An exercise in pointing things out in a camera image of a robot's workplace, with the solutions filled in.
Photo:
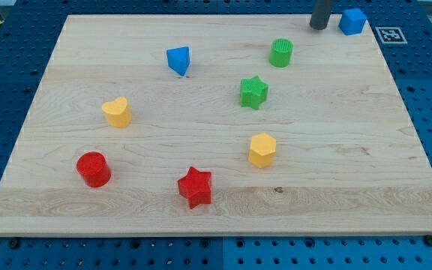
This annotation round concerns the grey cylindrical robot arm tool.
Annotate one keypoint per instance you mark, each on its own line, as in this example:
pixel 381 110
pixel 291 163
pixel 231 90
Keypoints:
pixel 321 13

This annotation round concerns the yellow hexagon block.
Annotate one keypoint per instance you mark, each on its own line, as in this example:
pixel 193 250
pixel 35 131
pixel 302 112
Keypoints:
pixel 262 150

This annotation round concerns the red star block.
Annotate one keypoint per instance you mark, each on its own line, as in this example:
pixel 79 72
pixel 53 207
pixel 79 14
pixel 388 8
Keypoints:
pixel 196 187

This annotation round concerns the green star block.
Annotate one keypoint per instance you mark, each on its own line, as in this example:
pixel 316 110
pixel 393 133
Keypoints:
pixel 253 92

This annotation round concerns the light wooden board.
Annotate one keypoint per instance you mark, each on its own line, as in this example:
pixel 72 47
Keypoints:
pixel 348 160

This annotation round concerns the blue triangle block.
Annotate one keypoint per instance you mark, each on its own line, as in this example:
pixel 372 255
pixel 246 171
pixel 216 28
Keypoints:
pixel 178 59

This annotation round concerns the yellow heart block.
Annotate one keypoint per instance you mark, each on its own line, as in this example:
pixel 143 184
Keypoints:
pixel 117 112

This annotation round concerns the green cylinder block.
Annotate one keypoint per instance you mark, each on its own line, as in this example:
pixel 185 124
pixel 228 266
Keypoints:
pixel 281 51

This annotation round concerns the red cylinder block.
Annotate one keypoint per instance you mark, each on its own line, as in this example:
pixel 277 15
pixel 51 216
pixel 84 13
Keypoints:
pixel 93 168

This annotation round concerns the blue cube block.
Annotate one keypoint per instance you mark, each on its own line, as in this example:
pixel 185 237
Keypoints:
pixel 352 21

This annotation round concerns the black white fiducial marker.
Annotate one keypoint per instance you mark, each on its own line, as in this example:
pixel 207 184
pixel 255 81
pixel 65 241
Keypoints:
pixel 390 35

